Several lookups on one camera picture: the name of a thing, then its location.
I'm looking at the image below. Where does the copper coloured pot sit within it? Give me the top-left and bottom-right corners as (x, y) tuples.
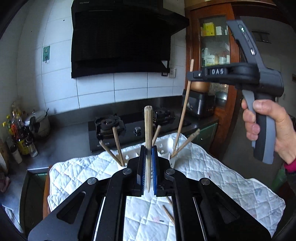
(191, 80), (210, 93)

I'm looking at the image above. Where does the clear glass jar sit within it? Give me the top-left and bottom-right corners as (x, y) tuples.
(28, 142), (38, 158)

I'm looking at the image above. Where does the wooden glass-door cabinet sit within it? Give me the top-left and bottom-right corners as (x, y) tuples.
(185, 0), (245, 160)

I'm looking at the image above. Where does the green wall hook sticker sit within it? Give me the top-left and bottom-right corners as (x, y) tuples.
(42, 46), (51, 63)

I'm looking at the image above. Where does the yellow box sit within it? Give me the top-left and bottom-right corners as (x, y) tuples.
(201, 23), (214, 37)

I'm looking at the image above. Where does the black countertop appliance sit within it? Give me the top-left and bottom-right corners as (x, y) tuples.
(183, 89), (216, 118)

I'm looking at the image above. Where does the black range hood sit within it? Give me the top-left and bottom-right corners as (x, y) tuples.
(70, 0), (190, 79)

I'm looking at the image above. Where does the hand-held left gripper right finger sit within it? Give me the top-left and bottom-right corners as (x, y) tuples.
(152, 146), (271, 241)

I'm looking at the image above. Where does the black gas stove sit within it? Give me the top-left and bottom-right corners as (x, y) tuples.
(88, 109), (192, 154)

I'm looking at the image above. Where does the white plastic utensil holder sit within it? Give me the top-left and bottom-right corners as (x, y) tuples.
(110, 136), (184, 168)

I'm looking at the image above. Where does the grey lidded pot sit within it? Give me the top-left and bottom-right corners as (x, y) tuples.
(24, 110), (51, 139)

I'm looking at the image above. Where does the white quilted mat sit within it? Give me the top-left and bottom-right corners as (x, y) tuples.
(47, 132), (286, 241)

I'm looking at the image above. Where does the steel pot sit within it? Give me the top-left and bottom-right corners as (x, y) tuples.
(215, 90), (228, 108)

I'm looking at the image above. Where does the white and green box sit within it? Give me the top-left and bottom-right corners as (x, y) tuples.
(203, 54), (215, 66)

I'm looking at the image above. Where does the person's right hand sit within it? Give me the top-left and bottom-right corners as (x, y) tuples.
(241, 98), (296, 165)

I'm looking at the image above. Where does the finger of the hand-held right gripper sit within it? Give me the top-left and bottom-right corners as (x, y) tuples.
(187, 69), (206, 82)

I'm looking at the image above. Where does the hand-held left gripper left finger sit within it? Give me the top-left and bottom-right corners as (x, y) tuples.
(28, 146), (147, 241)

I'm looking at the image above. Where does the yellow-capped bottle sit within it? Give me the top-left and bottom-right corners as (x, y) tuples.
(2, 115), (13, 135)

